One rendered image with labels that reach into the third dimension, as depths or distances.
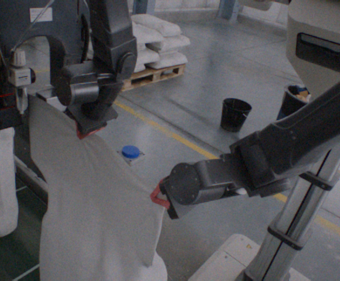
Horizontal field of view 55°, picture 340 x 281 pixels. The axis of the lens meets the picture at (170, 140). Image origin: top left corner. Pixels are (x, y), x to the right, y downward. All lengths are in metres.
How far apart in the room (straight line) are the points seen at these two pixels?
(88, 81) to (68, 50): 0.31
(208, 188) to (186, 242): 1.59
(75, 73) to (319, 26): 0.50
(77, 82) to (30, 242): 0.95
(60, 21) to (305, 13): 0.57
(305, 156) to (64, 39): 0.68
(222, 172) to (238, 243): 1.33
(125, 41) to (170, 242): 1.54
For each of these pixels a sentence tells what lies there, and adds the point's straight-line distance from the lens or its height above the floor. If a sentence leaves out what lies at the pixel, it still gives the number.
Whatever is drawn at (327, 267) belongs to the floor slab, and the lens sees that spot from 2.29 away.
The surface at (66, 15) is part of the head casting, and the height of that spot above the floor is 1.28.
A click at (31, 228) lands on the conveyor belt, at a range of 1.50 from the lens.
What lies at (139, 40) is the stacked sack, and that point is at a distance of 3.62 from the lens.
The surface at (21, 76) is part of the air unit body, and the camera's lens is 0.80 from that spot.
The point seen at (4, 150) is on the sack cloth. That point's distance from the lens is 1.28.
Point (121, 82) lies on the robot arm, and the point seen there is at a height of 1.22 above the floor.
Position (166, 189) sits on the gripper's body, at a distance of 0.52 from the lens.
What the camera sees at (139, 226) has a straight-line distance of 0.70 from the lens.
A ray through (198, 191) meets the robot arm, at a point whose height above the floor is 1.21.
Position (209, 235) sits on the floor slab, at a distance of 2.10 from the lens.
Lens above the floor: 1.47
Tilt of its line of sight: 31 degrees down
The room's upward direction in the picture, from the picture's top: 12 degrees clockwise
